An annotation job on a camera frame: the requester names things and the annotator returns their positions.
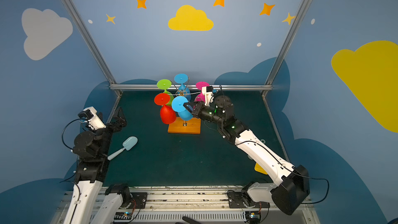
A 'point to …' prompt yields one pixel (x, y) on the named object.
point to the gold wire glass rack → (182, 93)
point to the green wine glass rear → (166, 84)
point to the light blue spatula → (128, 144)
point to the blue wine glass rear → (182, 78)
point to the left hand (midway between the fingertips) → (109, 110)
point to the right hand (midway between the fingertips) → (184, 103)
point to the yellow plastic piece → (258, 168)
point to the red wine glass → (167, 115)
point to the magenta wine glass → (199, 85)
